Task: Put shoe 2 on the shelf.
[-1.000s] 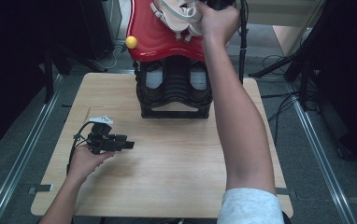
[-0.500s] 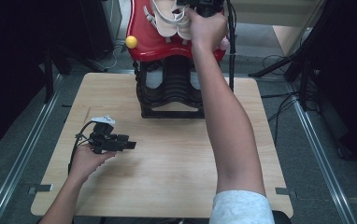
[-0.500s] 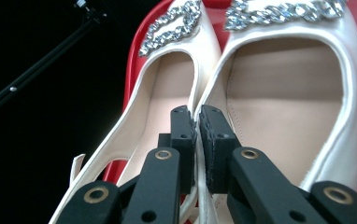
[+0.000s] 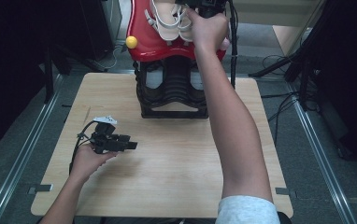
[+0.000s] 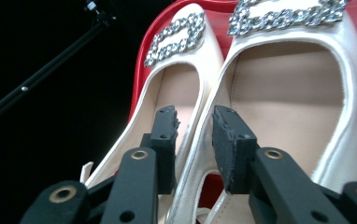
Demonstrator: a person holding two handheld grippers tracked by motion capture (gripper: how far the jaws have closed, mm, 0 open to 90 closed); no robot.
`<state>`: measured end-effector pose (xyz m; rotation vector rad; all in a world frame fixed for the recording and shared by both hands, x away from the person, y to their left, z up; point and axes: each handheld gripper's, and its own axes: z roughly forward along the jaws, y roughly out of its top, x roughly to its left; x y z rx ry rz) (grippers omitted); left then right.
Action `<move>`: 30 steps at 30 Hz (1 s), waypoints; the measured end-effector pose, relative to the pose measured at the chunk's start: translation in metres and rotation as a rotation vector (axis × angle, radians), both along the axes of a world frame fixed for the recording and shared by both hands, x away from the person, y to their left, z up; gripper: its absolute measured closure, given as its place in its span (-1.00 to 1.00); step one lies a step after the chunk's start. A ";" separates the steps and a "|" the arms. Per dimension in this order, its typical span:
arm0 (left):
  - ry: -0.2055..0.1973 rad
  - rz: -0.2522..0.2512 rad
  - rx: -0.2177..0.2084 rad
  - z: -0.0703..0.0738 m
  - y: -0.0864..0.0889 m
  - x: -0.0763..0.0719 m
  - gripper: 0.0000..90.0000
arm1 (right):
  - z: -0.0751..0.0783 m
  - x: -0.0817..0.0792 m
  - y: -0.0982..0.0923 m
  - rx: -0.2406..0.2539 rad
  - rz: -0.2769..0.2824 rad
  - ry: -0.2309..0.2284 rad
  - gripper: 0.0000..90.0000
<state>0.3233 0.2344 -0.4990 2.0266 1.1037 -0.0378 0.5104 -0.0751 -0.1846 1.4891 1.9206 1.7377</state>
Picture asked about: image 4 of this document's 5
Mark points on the black metal stand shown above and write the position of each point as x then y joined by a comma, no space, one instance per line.
48,74

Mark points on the person's light grey shirt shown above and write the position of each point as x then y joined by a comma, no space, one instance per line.
248,211

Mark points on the black curtain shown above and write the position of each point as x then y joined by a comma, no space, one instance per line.
351,77
11,62

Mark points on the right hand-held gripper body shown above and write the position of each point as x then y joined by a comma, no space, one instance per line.
211,6

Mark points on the white jewelled slingback shoe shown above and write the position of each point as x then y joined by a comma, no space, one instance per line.
165,21
186,31

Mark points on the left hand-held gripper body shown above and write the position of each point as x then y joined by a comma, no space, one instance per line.
105,141

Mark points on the person's right hand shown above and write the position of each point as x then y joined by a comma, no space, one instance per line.
211,32

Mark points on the black leather shoe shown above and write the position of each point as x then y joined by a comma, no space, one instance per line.
197,82
153,81

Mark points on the light wooden board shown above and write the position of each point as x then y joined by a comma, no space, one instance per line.
287,39

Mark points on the grey table bracket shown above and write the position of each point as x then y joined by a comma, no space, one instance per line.
41,188
285,191

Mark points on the person's left hand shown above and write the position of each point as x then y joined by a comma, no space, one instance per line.
86,163

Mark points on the black tripod stand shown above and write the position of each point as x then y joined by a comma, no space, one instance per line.
295,62

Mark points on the metal floor rail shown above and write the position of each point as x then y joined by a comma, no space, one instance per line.
323,161
17,161

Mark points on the red and black shoe rack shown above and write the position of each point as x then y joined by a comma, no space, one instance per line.
142,46

